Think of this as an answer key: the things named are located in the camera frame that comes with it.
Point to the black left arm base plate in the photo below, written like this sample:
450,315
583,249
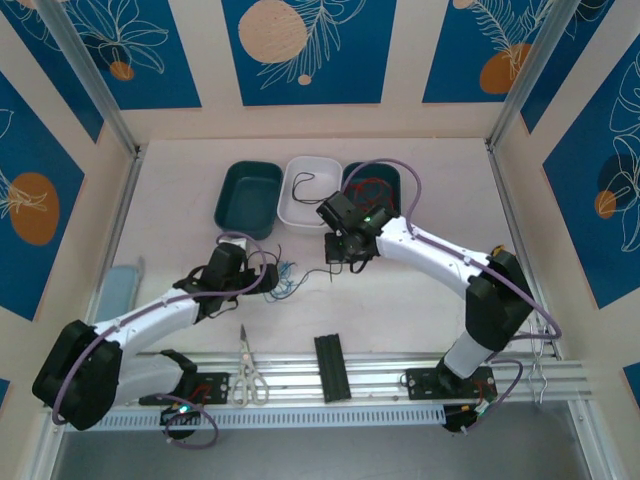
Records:
215,387

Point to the white plastic bin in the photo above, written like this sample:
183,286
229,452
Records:
305,212

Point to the empty teal plastic bin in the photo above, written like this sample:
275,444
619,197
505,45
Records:
245,195

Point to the black ribbed rail piece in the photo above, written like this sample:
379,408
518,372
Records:
331,367

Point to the yellow and black pliers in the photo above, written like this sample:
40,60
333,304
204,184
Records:
500,247

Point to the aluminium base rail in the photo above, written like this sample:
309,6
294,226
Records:
300,370

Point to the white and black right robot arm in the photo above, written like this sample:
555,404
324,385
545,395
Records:
430,250

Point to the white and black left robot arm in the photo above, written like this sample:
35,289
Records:
160,315

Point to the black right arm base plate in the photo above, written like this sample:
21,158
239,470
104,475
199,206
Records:
422,384

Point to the blue floral wall panel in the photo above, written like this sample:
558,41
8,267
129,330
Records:
450,60
50,87
165,60
350,75
590,55
20,150
575,225

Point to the aluminium table side rail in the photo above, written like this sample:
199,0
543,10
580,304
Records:
131,175
500,175

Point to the aluminium frame post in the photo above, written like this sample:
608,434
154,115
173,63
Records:
530,65
90,65

